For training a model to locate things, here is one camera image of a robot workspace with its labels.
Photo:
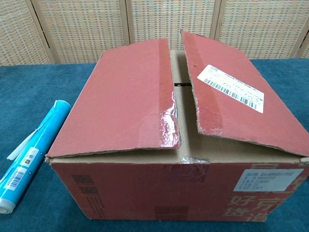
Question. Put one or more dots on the red-brown cardboard box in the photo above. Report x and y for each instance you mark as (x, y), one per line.
(135, 188)

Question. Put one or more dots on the blue plastic film roll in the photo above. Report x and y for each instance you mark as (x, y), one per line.
(31, 154)

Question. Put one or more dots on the blue carpet table cover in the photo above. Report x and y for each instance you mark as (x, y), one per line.
(36, 87)

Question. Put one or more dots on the woven bamboo folding screen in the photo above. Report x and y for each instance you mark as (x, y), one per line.
(82, 29)

